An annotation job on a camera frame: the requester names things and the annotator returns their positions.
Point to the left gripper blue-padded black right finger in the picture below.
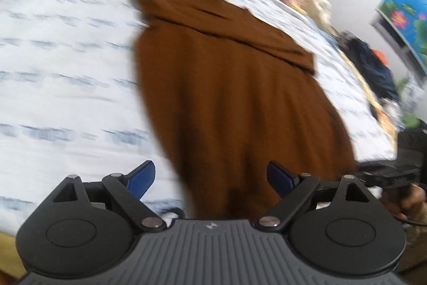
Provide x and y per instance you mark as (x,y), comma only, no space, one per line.
(296,193)

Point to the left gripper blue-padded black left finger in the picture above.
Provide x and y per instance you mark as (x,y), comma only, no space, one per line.
(125,192)

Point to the brown knit sweater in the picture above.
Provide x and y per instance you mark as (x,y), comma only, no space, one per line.
(227,94)

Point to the dark navy clothes pile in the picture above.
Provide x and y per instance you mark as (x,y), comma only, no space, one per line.
(377,75)

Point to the cream crumpled clothes pile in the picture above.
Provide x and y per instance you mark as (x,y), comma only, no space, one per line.
(320,12)

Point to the person's right hand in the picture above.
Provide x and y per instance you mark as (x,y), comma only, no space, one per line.
(411,207)

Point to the white script-print bed sheet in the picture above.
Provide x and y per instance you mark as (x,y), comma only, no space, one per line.
(70,105)

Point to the colourful flower picture frame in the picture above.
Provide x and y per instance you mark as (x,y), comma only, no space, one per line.
(402,24)

